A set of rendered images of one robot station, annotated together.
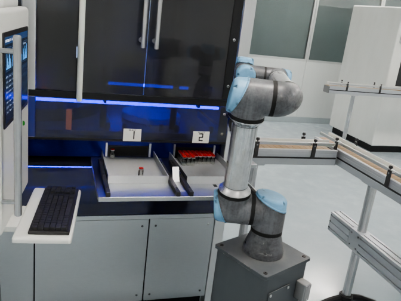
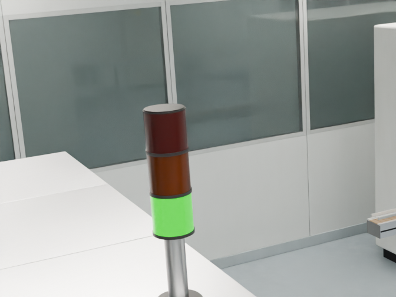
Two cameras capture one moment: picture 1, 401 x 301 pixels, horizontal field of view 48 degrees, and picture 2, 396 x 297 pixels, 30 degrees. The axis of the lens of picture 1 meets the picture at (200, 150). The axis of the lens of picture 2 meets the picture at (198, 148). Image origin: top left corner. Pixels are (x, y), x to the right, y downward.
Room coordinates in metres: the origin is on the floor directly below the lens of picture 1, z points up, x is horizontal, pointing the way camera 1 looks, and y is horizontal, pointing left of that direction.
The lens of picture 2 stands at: (1.45, -0.01, 2.51)
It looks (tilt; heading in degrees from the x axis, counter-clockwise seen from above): 14 degrees down; 355
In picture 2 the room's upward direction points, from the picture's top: 4 degrees counter-clockwise
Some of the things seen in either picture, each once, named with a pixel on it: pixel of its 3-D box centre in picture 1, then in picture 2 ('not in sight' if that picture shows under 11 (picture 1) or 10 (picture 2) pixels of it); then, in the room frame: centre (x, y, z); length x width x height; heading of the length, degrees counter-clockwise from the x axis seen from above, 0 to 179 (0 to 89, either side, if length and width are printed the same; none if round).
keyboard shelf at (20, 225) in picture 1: (40, 212); not in sight; (1.59, 0.59, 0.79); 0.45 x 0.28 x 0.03; 12
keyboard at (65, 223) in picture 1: (56, 207); not in sight; (1.61, 0.53, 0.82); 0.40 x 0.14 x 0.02; 12
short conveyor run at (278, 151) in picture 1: (280, 148); not in sight; (2.48, -0.45, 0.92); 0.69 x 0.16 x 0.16; 108
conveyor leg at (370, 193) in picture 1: (358, 245); not in sight; (2.31, -0.95, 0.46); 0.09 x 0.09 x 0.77; 18
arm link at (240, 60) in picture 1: (243, 70); not in sight; (1.93, -0.14, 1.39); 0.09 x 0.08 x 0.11; 0
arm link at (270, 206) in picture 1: (267, 209); not in sight; (1.51, -0.27, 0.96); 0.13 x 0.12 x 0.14; 90
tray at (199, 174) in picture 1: (203, 166); not in sight; (2.07, -0.02, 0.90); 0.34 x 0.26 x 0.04; 19
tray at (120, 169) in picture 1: (133, 166); not in sight; (1.96, 0.30, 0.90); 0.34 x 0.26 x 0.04; 18
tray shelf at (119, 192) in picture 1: (171, 177); not in sight; (1.95, 0.12, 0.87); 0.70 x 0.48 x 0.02; 108
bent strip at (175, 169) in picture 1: (178, 178); not in sight; (1.84, 0.08, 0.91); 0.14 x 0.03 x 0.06; 18
